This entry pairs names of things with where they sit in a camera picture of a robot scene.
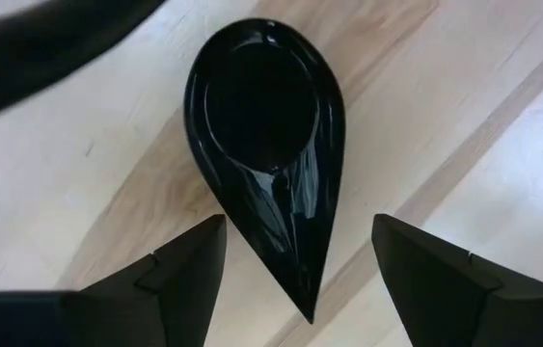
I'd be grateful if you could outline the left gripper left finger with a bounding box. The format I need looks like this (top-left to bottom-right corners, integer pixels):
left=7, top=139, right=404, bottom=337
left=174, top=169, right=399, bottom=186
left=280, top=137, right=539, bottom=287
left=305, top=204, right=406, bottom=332
left=61, top=214, right=228, bottom=347

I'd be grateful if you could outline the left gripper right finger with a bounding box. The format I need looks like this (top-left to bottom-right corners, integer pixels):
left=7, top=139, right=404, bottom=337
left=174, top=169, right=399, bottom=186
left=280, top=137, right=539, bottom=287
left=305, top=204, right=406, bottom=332
left=370, top=214, right=543, bottom=347

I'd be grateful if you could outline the black teardrop mini plate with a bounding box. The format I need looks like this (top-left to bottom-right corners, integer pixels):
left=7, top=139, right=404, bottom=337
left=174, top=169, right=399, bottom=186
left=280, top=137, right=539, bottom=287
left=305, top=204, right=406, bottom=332
left=182, top=17, right=348, bottom=325

